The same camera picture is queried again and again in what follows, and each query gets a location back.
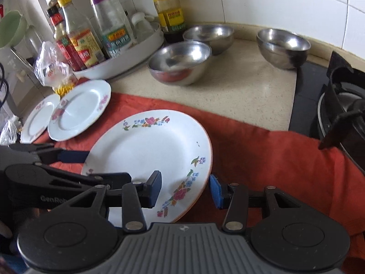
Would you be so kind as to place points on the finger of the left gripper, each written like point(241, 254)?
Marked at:
point(52, 155)
point(113, 180)

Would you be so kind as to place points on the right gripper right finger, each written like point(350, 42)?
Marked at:
point(236, 199)

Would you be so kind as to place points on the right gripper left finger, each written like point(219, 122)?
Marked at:
point(132, 198)

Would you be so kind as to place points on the small floral white plate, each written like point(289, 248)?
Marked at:
point(38, 120)

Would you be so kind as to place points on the medium floral white plate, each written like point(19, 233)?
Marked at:
point(79, 109)

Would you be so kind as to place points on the large floral white plate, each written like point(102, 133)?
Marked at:
point(168, 141)

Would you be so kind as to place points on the steel bowl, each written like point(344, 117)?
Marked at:
point(180, 64)
point(283, 49)
point(218, 36)

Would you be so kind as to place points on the red orange cloth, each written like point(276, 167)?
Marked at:
point(326, 180)

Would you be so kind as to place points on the clear plastic bag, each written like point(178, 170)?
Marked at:
point(51, 67)

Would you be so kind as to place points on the red label dark bottle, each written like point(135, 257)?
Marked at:
point(62, 40)

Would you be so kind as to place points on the yellow cap sauce bottle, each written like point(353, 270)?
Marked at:
point(82, 35)

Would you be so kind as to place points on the black gas stove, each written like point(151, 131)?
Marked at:
point(329, 106)

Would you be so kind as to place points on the green cup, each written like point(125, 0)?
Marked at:
point(12, 29)

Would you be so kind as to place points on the purple label vinegar bottle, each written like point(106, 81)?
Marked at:
point(115, 35)

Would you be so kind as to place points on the white rotating condiment rack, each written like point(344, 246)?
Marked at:
point(127, 61)

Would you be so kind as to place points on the yellow green sauce bottle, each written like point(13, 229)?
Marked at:
point(170, 15)

